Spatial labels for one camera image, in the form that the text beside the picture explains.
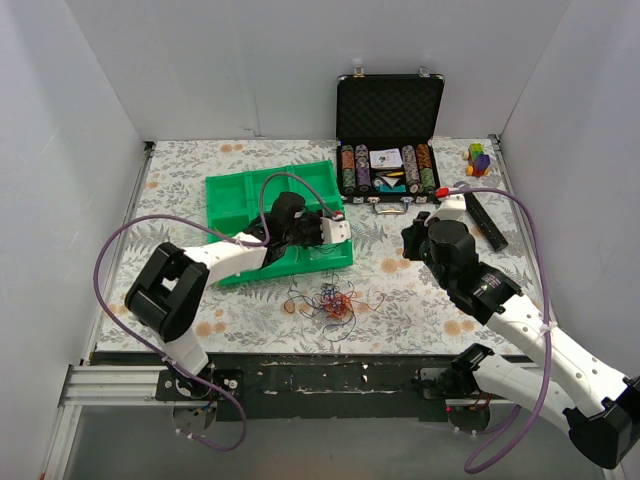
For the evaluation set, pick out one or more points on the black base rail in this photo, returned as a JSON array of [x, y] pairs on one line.
[[345, 386]]

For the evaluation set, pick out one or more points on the black handheld microphone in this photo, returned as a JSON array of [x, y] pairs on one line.
[[485, 224]]

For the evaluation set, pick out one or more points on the floral table mat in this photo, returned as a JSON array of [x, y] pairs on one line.
[[381, 304]]

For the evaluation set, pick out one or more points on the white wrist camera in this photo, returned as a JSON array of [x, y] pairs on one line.
[[452, 206], [335, 230]]

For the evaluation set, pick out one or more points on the black poker chip case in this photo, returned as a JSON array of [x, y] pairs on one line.
[[384, 126]]

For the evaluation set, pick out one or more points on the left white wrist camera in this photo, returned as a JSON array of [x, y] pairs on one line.
[[335, 230]]

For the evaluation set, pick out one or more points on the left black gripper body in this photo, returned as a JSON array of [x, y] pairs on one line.
[[310, 235]]

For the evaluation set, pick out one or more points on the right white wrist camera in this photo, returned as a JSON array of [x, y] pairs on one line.
[[452, 206]]

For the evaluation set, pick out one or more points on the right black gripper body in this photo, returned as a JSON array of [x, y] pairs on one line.
[[415, 239]]

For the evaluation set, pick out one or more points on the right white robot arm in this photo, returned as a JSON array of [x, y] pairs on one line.
[[596, 405]]

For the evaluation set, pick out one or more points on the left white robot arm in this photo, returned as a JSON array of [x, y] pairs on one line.
[[166, 294]]

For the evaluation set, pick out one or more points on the colourful toy block train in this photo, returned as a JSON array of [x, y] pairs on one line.
[[478, 161]]

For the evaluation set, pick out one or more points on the green compartment tray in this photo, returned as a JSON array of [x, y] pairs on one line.
[[232, 202]]

